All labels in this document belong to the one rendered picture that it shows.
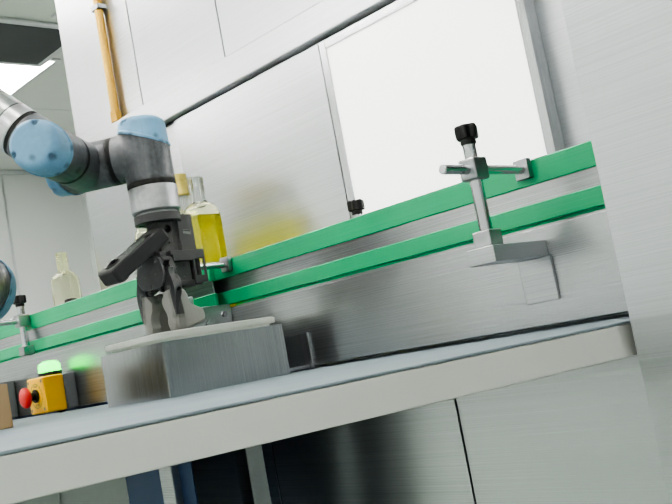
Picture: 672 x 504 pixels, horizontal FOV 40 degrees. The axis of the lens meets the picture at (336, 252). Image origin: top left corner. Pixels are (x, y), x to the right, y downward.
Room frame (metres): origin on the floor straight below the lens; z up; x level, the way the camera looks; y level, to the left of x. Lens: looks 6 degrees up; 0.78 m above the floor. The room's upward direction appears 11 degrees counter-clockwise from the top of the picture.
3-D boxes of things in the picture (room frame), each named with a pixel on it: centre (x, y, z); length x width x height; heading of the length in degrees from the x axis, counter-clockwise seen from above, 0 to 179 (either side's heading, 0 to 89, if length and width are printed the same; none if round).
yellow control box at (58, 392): (1.84, 0.60, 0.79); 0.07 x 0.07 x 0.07; 44
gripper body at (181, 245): (1.42, 0.26, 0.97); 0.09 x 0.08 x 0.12; 135
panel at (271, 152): (1.66, -0.03, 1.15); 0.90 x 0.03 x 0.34; 44
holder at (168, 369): (1.45, 0.22, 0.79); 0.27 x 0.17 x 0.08; 134
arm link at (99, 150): (1.41, 0.36, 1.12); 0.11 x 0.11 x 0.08; 83
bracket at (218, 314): (1.59, 0.24, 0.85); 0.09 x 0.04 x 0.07; 134
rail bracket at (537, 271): (1.12, -0.20, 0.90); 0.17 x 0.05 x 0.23; 134
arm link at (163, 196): (1.42, 0.26, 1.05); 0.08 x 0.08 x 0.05
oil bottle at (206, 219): (1.74, 0.24, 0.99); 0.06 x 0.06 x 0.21; 45
